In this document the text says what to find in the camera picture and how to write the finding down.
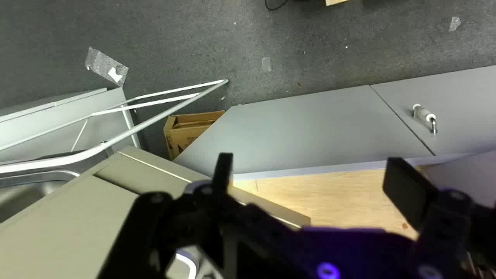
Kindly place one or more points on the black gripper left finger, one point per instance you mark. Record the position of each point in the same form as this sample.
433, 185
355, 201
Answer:
224, 173

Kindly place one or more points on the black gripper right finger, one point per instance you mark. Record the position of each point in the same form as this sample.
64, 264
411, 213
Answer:
411, 189

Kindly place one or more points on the grey drawer with wooden interior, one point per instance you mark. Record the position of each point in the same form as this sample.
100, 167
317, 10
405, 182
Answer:
310, 130

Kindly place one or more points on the brown cardboard box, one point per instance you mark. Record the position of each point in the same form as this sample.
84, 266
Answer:
193, 133

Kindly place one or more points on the beige metal filing cabinet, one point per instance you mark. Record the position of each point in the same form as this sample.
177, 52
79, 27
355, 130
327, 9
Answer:
78, 223

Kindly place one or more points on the clear plastic piece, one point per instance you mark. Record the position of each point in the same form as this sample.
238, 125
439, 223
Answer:
106, 65

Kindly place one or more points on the white metal cart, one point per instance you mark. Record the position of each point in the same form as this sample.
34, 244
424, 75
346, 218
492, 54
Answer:
62, 125

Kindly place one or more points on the grey tape scrap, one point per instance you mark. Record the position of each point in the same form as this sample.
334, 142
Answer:
455, 24

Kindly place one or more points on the small cardboard scrap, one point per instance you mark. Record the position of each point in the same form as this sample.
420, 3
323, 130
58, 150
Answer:
335, 3

